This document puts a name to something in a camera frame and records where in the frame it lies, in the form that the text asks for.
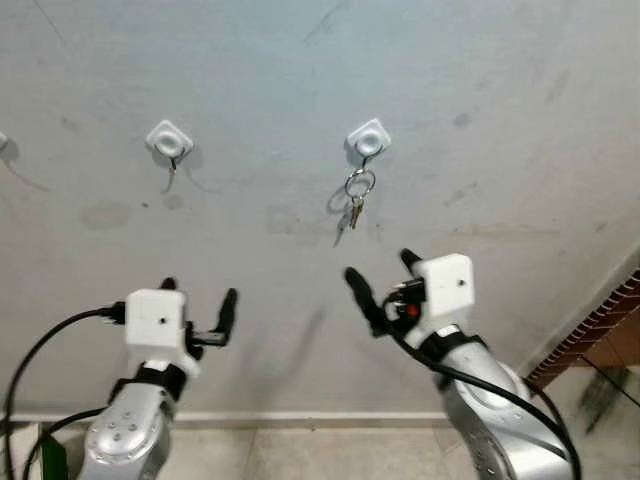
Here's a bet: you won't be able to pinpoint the white square wall hook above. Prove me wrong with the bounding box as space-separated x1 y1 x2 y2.
346 118 392 171
146 119 195 194

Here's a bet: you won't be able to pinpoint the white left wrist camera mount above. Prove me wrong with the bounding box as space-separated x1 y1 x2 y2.
124 288 202 377

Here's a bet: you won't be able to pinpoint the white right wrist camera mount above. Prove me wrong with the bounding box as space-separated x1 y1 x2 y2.
411 253 476 347

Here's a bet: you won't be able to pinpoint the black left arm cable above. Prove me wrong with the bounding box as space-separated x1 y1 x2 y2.
20 405 107 480

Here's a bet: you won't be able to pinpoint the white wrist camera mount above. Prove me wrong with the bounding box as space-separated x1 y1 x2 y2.
124 288 202 377
411 253 476 347

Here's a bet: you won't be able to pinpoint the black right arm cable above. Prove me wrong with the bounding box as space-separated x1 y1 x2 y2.
383 300 583 480

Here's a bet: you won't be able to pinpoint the black left wrist camera cable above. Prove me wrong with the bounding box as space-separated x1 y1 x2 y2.
0 304 129 480

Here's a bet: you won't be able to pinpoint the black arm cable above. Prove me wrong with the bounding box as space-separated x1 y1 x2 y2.
383 300 583 480
20 405 107 480

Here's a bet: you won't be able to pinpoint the silver keys on ring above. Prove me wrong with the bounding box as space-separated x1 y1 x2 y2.
343 165 378 232

